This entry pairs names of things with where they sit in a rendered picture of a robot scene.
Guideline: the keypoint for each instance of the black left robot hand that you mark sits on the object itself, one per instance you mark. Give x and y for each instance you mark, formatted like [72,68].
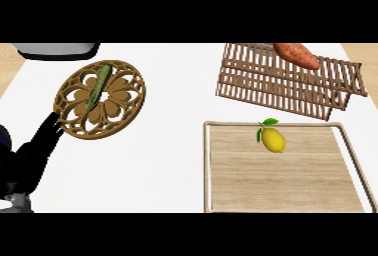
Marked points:
[29,156]

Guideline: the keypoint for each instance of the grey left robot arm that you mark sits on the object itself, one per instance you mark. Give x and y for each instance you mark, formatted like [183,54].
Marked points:
[13,202]

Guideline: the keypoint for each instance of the pale wooden tray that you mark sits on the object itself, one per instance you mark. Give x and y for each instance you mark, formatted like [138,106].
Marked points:
[280,173]

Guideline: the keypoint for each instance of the brown slatted tiered shelf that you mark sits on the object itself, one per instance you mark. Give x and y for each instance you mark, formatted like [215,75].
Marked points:
[285,83]

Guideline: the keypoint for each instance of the orange sweet potato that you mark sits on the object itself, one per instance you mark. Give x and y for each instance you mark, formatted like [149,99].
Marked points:
[296,55]

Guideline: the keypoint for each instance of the green cucumber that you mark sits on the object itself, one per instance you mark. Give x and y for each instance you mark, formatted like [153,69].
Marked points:
[97,87]

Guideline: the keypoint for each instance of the round carved wooden trivet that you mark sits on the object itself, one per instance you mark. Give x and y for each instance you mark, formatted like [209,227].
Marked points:
[118,96]

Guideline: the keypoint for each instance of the grey appliance with black rim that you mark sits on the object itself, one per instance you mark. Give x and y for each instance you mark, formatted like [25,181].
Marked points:
[56,50]

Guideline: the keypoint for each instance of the yellow lemon with leaves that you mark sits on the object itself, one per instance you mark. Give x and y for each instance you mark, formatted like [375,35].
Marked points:
[273,140]

